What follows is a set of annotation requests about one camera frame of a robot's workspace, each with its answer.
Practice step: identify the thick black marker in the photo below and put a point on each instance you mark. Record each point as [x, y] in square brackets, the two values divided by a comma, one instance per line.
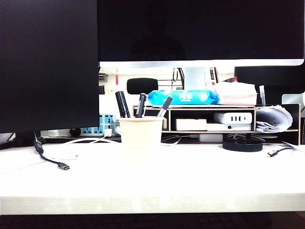
[122, 105]

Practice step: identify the beige paper cup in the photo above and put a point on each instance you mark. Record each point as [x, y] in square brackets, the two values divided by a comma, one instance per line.
[141, 143]

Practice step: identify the grey black pen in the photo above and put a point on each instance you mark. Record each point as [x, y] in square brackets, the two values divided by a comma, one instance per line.
[164, 107]

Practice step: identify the black pen with clip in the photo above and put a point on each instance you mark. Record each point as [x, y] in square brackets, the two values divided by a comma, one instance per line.
[140, 105]

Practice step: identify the wooden desk organizer shelf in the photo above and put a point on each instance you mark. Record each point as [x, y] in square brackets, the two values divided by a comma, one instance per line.
[169, 119]

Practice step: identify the black chair headrest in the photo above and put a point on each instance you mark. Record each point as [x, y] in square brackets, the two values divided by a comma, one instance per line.
[142, 86]

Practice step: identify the blue wet wipes pack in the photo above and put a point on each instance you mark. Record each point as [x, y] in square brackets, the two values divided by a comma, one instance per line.
[181, 97]

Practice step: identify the cream rectangular box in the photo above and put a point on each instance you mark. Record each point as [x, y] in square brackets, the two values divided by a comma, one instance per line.
[190, 124]

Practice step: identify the red hanging ornament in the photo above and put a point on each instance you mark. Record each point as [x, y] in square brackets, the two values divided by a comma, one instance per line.
[117, 76]

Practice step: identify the silver monitor stand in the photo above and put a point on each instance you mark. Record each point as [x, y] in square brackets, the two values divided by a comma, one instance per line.
[195, 77]

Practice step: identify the blue socket power strip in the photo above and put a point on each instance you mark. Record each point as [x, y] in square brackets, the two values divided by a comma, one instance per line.
[93, 130]

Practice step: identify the white power adapter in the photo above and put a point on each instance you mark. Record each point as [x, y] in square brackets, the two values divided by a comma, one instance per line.
[210, 138]

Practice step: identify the flat white box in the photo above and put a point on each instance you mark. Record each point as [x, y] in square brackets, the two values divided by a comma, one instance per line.
[221, 127]

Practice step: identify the white multi-port charger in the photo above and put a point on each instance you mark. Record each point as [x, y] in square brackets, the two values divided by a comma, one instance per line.
[232, 117]

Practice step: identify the pink tissue pack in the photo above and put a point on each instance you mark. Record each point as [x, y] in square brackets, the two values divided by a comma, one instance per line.
[236, 94]

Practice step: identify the red packet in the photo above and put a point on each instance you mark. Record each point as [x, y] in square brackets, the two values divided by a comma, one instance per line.
[232, 79]

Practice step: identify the black round stand base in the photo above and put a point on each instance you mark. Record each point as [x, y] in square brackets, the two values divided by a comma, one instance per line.
[243, 145]

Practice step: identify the large silver-edged monitor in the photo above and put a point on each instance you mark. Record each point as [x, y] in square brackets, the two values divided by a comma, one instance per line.
[200, 28]

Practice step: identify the clear capped pen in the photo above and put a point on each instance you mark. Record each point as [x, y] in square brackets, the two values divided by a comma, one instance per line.
[262, 95]

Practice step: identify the black computer monitor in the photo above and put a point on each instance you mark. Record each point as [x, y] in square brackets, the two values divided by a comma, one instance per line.
[47, 66]

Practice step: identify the rolled paper bundle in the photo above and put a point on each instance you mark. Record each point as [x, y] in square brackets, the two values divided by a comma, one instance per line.
[274, 119]

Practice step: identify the dark background monitor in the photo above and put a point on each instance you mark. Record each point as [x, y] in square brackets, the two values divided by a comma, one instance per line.
[269, 78]

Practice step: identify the white background device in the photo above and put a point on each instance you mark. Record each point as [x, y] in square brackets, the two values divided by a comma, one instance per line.
[293, 100]

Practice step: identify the white paper sheet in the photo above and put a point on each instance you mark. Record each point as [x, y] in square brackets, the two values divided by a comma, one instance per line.
[296, 148]

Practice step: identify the white wall plug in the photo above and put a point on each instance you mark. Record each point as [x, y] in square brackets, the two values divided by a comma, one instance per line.
[107, 132]

